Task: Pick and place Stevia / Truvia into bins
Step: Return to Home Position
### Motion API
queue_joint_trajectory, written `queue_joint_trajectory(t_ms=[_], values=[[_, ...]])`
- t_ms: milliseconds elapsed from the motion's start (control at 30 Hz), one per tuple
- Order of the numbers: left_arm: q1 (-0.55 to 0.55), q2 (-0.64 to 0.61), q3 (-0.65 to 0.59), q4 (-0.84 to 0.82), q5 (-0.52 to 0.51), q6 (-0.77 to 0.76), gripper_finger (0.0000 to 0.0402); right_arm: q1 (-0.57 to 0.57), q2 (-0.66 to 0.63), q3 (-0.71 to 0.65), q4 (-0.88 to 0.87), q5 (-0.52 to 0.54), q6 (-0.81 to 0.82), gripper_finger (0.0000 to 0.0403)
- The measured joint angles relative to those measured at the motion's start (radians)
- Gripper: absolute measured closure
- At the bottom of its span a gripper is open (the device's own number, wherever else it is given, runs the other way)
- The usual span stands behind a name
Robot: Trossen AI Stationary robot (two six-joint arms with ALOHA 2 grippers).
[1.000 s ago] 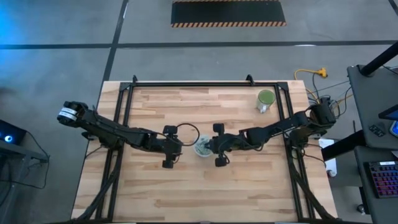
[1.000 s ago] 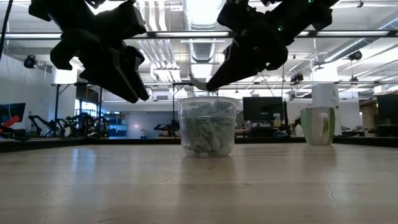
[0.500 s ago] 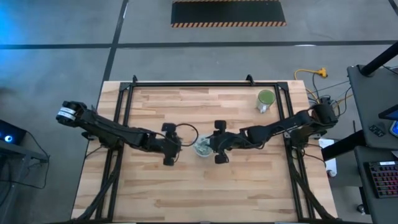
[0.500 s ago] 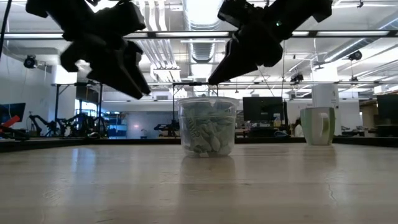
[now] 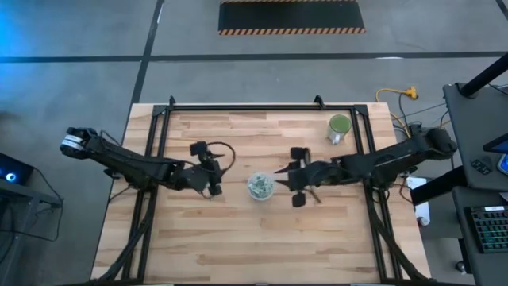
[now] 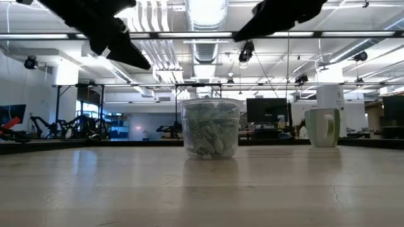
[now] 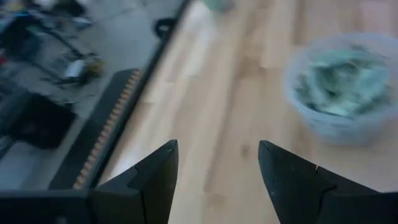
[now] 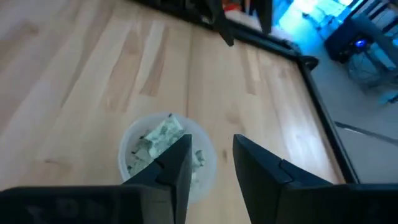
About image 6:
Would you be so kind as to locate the person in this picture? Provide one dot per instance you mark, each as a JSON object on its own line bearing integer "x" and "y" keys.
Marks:
{"x": 300, "y": 127}

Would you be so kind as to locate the black frame stand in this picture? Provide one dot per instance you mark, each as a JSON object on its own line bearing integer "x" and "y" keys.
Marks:
{"x": 57, "y": 107}
{"x": 199, "y": 85}

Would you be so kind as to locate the silver ceiling duct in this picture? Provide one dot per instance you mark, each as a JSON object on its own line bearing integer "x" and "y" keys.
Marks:
{"x": 206, "y": 19}

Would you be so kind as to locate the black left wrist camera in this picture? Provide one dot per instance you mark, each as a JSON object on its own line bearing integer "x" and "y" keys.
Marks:
{"x": 120, "y": 5}

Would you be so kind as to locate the black monitor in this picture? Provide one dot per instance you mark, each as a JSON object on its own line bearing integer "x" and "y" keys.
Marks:
{"x": 393, "y": 110}
{"x": 266, "y": 110}
{"x": 12, "y": 113}

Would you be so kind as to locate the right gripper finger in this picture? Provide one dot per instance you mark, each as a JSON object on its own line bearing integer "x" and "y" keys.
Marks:
{"x": 262, "y": 32}
{"x": 268, "y": 20}

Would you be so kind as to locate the black background robot arm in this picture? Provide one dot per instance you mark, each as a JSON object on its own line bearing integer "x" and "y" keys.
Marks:
{"x": 80, "y": 124}
{"x": 170, "y": 128}
{"x": 41, "y": 121}

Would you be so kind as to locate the black aluminium table frame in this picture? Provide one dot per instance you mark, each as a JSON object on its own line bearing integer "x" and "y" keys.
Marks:
{"x": 63, "y": 146}

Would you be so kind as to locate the green and white mug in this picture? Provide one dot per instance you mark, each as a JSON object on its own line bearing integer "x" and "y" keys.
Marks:
{"x": 322, "y": 127}

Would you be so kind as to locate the red object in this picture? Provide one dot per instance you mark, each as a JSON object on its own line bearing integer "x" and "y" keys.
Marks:
{"x": 9, "y": 123}

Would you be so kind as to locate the black ceiling camera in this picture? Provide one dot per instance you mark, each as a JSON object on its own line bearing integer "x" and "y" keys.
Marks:
{"x": 360, "y": 56}
{"x": 301, "y": 79}
{"x": 30, "y": 62}

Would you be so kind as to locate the white column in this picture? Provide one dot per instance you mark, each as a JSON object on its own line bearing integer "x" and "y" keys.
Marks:
{"x": 329, "y": 96}

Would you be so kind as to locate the black overhead crossbeam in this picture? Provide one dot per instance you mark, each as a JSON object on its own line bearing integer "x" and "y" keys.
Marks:
{"x": 154, "y": 34}

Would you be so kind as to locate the clear plastic cup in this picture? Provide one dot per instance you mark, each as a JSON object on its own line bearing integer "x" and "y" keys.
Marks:
{"x": 210, "y": 101}

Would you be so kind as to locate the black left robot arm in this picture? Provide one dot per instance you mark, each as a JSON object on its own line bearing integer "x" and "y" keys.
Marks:
{"x": 24, "y": 2}

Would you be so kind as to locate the black overhead camera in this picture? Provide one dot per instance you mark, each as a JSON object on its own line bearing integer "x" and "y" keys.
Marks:
{"x": 246, "y": 50}

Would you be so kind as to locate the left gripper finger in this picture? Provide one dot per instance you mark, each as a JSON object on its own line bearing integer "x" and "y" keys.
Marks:
{"x": 135, "y": 52}
{"x": 121, "y": 53}

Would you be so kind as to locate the brown wooden cabinet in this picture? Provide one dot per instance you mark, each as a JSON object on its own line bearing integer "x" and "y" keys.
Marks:
{"x": 374, "y": 118}

